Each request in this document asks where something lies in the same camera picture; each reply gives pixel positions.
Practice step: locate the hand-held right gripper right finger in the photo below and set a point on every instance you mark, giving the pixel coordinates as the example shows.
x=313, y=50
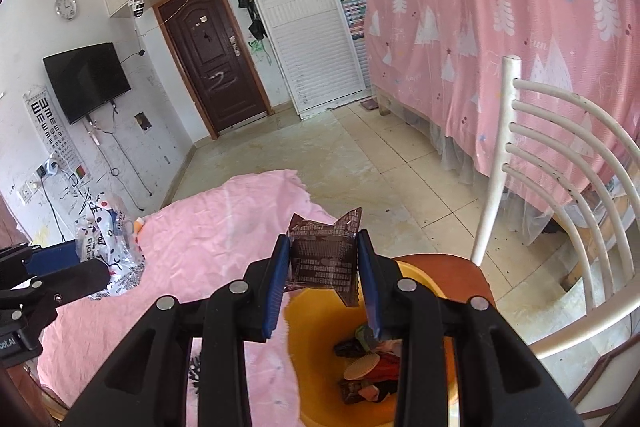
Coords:
x=370, y=287

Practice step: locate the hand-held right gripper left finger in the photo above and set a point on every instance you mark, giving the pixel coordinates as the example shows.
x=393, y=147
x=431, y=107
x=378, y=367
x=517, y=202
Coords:
x=280, y=277

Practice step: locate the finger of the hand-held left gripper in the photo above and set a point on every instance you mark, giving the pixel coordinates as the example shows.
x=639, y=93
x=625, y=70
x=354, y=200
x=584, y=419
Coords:
x=50, y=257
x=75, y=277

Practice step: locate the brown foil wrapper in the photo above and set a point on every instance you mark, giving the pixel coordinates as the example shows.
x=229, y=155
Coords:
x=320, y=262

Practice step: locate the white printed plastic packet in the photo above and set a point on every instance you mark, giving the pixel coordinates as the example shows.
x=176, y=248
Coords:
x=105, y=232

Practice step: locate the orange plastic basin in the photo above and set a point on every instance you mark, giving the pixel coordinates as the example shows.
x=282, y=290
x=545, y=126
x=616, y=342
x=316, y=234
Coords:
x=315, y=357

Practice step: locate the round tan biscuit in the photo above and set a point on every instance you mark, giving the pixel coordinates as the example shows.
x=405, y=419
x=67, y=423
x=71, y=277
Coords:
x=361, y=366

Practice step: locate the red wrapper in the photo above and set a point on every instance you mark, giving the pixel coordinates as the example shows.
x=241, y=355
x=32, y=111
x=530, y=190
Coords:
x=387, y=367

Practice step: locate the white power cube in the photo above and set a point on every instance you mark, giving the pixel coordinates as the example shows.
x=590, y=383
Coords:
x=50, y=167

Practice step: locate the pink bed sheet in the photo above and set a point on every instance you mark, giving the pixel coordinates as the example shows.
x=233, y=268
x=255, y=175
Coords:
x=200, y=232

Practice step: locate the crumpled dark brown wrapper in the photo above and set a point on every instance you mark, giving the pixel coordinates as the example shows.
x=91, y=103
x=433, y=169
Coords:
x=355, y=391

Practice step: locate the eye chart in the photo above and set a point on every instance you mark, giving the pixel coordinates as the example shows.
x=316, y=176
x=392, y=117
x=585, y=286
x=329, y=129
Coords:
x=52, y=132

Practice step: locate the small brown floor mat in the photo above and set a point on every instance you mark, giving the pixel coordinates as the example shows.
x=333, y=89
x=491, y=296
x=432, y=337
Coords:
x=369, y=105

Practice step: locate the white chair with brown seat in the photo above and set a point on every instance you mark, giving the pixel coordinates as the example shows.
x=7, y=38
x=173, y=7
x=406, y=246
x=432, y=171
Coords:
x=510, y=107

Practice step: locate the dark brown door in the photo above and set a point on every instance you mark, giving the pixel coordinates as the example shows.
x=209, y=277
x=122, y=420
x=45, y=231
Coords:
x=215, y=57

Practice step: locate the white louvered wardrobe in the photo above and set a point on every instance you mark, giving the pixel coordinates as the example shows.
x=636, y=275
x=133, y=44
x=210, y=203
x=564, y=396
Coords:
x=310, y=32

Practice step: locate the hanging black bags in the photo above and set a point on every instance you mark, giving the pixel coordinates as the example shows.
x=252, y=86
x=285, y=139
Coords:
x=252, y=12

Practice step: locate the pink tree-print bed curtain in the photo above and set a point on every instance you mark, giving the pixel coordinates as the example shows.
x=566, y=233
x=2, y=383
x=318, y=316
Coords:
x=500, y=7

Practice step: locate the white wall socket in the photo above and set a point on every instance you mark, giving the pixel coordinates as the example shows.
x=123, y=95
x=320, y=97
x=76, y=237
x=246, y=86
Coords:
x=36, y=184
x=23, y=197

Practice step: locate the wall television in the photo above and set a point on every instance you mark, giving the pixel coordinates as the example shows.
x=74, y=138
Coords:
x=87, y=82

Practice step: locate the round wall clock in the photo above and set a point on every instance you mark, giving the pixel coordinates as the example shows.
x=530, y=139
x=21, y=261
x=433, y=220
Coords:
x=66, y=6

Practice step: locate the white security camera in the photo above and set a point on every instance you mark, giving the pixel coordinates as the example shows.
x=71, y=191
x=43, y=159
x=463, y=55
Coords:
x=137, y=6

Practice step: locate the colourful grid wall chart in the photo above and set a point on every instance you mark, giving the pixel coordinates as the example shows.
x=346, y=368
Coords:
x=352, y=9

